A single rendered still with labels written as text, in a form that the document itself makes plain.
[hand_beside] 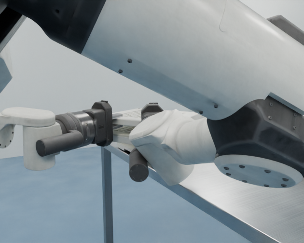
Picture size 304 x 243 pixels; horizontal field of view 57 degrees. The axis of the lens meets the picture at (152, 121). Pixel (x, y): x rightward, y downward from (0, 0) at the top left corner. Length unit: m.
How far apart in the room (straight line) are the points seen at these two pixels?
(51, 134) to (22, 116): 0.07
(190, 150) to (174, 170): 0.11
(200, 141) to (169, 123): 0.08
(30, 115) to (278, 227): 0.55
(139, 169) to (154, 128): 0.09
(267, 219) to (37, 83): 3.96
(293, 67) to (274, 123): 0.04
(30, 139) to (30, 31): 3.80
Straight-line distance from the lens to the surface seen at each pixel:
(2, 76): 0.35
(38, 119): 0.61
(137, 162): 0.49
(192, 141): 0.38
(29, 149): 0.64
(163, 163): 0.49
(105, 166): 1.44
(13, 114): 0.63
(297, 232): 0.66
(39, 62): 4.36
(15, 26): 0.24
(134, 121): 0.76
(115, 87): 4.66
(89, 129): 0.68
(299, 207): 0.77
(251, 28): 0.21
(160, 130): 0.43
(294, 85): 0.23
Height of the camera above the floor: 1.15
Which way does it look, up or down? 9 degrees down
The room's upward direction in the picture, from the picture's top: straight up
